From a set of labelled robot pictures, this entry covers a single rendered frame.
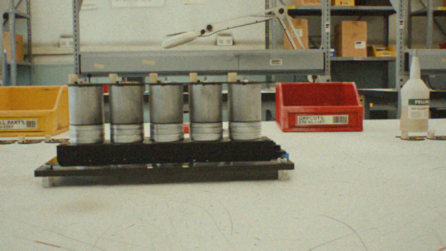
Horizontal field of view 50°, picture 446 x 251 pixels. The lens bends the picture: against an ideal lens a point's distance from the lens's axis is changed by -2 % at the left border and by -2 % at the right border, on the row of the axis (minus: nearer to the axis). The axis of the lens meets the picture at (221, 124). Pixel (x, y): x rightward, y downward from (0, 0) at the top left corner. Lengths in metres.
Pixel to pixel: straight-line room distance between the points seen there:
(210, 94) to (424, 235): 0.18
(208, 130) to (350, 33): 4.18
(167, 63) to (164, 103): 2.24
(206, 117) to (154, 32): 4.41
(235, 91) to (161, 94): 0.05
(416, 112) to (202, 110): 0.34
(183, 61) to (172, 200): 2.32
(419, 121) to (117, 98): 0.39
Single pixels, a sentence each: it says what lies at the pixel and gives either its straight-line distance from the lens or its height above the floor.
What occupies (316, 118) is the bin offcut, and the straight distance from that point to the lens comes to 0.60.
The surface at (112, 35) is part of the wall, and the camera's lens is 4.79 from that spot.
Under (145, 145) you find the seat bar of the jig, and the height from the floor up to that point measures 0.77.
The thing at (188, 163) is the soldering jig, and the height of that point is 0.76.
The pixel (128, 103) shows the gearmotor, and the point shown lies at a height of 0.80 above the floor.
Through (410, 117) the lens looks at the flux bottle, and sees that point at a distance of 0.62.
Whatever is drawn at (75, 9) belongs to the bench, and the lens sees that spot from 2.71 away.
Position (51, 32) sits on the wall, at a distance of 4.93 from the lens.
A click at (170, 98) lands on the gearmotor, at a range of 0.34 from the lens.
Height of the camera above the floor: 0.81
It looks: 5 degrees down
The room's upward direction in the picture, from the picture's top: 1 degrees counter-clockwise
